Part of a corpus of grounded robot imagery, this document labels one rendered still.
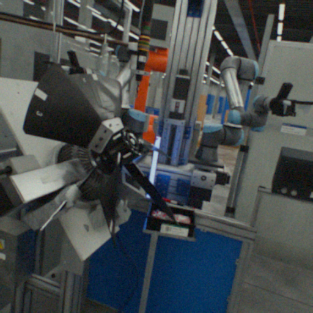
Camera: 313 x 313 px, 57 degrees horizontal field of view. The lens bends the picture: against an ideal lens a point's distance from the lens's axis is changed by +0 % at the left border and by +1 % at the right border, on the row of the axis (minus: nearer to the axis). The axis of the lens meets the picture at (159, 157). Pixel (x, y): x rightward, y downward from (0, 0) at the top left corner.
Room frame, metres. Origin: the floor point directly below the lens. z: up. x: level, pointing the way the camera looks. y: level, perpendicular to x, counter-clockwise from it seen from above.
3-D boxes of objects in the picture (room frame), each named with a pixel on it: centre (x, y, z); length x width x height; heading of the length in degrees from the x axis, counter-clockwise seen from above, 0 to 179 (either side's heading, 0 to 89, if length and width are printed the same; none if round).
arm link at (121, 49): (1.95, 0.31, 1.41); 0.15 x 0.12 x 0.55; 57
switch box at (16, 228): (0.97, 0.51, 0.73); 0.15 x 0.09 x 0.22; 73
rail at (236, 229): (1.40, -0.08, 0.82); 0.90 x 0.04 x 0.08; 73
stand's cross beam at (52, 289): (1.02, 0.37, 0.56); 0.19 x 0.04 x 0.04; 73
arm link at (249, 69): (1.85, -0.43, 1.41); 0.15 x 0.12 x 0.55; 108
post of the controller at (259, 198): (1.28, -0.49, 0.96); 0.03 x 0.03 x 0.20; 73
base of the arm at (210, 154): (1.81, -0.30, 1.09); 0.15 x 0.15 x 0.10
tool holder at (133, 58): (1.08, 0.13, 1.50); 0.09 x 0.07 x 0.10; 108
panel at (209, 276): (1.40, -0.08, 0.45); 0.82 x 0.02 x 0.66; 73
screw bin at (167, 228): (1.23, -0.10, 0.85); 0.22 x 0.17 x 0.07; 88
